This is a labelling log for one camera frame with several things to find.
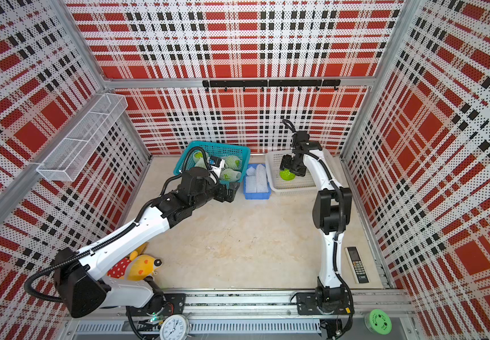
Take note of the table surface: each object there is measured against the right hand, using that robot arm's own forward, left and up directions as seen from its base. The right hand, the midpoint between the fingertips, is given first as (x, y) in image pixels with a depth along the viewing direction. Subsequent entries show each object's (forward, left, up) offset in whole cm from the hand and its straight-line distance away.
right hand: (289, 169), depth 96 cm
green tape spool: (-57, -24, -9) cm, 63 cm away
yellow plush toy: (-42, +58, -4) cm, 71 cm away
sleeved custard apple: (+13, +46, -6) cm, 48 cm away
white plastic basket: (+1, -7, -14) cm, 16 cm away
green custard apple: (-4, +2, +1) cm, 4 cm away
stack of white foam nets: (-1, +15, -6) cm, 17 cm away
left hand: (-16, +24, +12) cm, 32 cm away
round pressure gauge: (-59, +41, -9) cm, 72 cm away
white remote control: (-39, -24, -14) cm, 47 cm away
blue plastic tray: (-8, +15, -10) cm, 20 cm away
